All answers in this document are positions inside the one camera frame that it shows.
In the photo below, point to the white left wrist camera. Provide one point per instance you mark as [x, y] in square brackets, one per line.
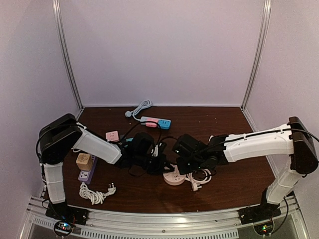
[155, 151]

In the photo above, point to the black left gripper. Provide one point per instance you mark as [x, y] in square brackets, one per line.
[160, 164]

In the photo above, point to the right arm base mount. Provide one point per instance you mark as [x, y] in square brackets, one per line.
[261, 216]

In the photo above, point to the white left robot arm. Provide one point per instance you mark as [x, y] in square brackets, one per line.
[66, 133]

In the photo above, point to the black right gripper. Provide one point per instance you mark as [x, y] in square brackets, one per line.
[182, 170]

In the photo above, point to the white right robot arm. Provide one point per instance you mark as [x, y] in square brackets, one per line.
[291, 139]

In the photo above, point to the pink cube socket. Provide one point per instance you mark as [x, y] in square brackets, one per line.
[112, 136]

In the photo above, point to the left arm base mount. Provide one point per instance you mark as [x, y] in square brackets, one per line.
[68, 217]

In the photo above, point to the round pink power socket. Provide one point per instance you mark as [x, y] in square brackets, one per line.
[174, 178]

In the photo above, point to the aluminium front rail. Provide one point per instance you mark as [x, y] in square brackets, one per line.
[221, 224]

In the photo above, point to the beige cube socket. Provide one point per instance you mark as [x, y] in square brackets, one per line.
[84, 161]

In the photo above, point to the purple power strip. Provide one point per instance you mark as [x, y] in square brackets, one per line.
[86, 174]

